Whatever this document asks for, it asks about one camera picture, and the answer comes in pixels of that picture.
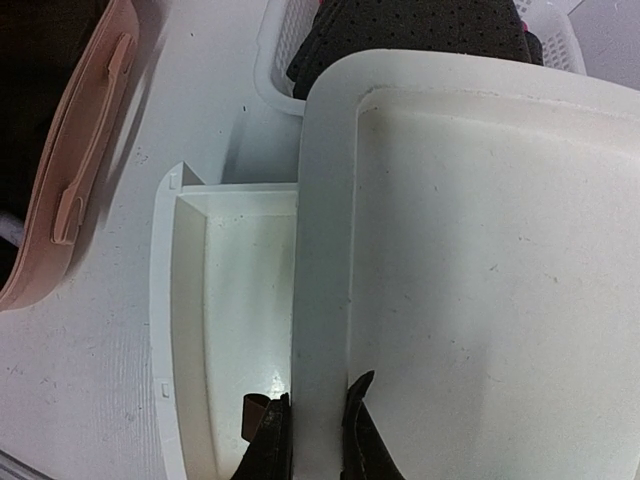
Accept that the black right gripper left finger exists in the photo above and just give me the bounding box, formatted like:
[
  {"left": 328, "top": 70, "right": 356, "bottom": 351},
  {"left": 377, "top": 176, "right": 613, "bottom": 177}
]
[{"left": 232, "top": 393, "right": 293, "bottom": 480}]

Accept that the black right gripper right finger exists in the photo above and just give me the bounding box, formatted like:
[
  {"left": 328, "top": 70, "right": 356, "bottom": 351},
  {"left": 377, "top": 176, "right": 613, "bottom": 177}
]
[{"left": 340, "top": 370, "right": 403, "bottom": 480}]

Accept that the white plastic storage bin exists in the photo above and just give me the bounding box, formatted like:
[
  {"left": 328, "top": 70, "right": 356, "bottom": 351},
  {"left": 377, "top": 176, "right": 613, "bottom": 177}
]
[{"left": 291, "top": 50, "right": 639, "bottom": 479}]

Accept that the beige hard-shell suitcase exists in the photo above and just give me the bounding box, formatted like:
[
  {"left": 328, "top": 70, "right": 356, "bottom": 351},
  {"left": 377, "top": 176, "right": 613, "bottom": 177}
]
[{"left": 1, "top": 1, "right": 139, "bottom": 311}]

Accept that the grey cylindrical tube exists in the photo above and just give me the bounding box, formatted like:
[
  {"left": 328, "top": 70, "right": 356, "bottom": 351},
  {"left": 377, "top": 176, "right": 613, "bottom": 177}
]
[{"left": 0, "top": 211, "right": 24, "bottom": 247}]

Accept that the dark grey dotted garment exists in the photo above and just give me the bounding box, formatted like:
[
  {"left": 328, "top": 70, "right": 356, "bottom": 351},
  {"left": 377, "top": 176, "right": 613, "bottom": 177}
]
[{"left": 286, "top": 0, "right": 543, "bottom": 100}]

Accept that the white perforated plastic basket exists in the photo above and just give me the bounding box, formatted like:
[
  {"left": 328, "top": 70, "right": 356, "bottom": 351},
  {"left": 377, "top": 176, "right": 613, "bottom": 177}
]
[{"left": 254, "top": 0, "right": 586, "bottom": 117}]

